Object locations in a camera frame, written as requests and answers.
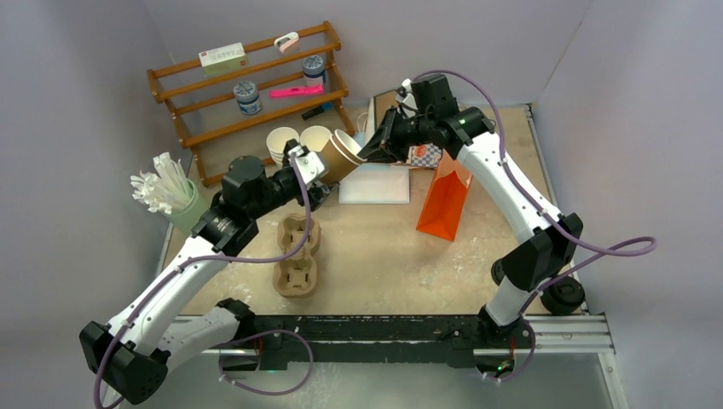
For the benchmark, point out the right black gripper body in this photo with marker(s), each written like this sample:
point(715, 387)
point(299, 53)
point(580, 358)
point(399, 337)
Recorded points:
point(409, 132)

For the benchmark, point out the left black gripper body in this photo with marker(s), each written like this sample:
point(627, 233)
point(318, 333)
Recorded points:
point(281, 189)

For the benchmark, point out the brown paper cup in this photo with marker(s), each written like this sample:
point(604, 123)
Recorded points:
point(338, 166)
point(347, 146)

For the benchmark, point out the orange paper bag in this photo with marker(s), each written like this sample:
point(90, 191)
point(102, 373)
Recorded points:
point(445, 200)

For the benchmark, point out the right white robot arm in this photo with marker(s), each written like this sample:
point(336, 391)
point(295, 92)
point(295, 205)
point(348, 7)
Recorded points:
point(546, 237)

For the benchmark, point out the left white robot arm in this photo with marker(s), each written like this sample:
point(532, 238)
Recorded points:
point(132, 353)

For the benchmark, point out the blue checkered paper bag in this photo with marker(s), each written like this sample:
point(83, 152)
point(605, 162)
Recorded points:
point(425, 156)

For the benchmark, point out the left white cup stack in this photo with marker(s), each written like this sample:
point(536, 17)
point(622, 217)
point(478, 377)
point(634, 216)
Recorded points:
point(276, 142)

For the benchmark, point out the white cup stack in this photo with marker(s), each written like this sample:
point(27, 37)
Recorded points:
point(315, 137)
point(276, 142)

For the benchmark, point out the green paper bag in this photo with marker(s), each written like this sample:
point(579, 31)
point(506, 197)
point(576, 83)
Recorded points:
point(380, 103)

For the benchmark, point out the right white cup stack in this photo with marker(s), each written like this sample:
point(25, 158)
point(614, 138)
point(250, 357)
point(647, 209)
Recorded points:
point(315, 137)

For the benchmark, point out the black blue marker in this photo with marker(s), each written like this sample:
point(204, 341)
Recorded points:
point(313, 112)

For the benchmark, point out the pink marker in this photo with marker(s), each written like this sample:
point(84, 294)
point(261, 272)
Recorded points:
point(297, 92)

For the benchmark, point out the wooden shelf rack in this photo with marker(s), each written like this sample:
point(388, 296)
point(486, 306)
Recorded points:
point(264, 83)

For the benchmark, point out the pulp cup carrier tray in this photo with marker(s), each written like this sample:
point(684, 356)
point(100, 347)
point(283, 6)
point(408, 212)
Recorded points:
point(298, 275)

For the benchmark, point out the blue white jar left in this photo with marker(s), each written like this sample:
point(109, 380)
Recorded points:
point(246, 94)

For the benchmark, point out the blue white jar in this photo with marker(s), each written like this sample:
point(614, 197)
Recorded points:
point(314, 70)
point(246, 94)

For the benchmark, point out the green straw holder cup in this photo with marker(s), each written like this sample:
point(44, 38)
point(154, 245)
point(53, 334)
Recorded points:
point(185, 219)

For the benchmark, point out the blue white jar right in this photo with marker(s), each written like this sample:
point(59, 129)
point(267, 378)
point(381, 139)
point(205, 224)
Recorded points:
point(314, 70)

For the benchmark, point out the white green box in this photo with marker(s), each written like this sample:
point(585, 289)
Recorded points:
point(222, 60)

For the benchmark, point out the white pink clip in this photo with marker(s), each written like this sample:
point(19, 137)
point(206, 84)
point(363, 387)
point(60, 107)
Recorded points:
point(287, 43)

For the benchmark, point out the black cup lid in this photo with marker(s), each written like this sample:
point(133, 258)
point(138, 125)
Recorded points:
point(497, 272)

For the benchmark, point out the black lid stack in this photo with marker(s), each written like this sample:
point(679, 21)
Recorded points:
point(563, 297)

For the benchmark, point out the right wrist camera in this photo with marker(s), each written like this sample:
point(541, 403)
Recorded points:
point(405, 98)

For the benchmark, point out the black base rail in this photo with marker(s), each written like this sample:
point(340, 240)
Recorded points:
point(458, 341)

